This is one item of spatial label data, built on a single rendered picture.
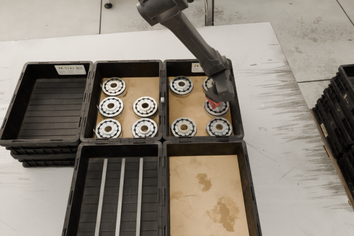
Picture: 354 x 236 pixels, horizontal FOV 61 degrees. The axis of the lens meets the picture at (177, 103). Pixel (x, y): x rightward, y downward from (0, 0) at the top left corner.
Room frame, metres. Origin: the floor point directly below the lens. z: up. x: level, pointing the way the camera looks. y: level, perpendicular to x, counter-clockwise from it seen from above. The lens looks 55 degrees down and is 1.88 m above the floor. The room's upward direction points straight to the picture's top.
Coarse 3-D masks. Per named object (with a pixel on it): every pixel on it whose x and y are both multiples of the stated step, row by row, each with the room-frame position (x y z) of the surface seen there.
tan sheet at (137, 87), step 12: (132, 84) 0.85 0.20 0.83; (144, 84) 0.85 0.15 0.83; (156, 84) 0.85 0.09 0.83; (132, 96) 0.78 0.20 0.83; (144, 96) 0.78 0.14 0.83; (156, 96) 0.78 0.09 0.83; (144, 108) 0.72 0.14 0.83; (120, 120) 0.66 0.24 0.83; (132, 120) 0.66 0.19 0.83; (156, 120) 0.66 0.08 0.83
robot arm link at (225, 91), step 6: (222, 60) 0.71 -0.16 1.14; (228, 66) 0.72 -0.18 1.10; (204, 72) 0.69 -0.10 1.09; (222, 72) 0.69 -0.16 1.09; (216, 78) 0.68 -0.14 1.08; (222, 78) 0.67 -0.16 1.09; (216, 84) 0.65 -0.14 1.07; (222, 84) 0.65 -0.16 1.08; (228, 84) 0.65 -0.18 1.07; (222, 90) 0.62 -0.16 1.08; (228, 90) 0.62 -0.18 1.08; (222, 96) 0.62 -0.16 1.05; (228, 96) 0.62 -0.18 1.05; (234, 96) 0.62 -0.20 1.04
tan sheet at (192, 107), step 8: (192, 80) 0.87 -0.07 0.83; (200, 80) 0.87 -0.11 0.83; (200, 88) 0.82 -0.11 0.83; (192, 96) 0.78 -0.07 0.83; (200, 96) 0.78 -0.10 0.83; (176, 104) 0.74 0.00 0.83; (184, 104) 0.74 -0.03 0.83; (192, 104) 0.74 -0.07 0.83; (200, 104) 0.74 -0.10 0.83; (176, 112) 0.70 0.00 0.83; (184, 112) 0.70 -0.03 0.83; (192, 112) 0.70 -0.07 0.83; (200, 112) 0.70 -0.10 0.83; (200, 120) 0.66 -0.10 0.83; (208, 120) 0.66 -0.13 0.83; (200, 128) 0.62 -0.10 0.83; (232, 128) 0.62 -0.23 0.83
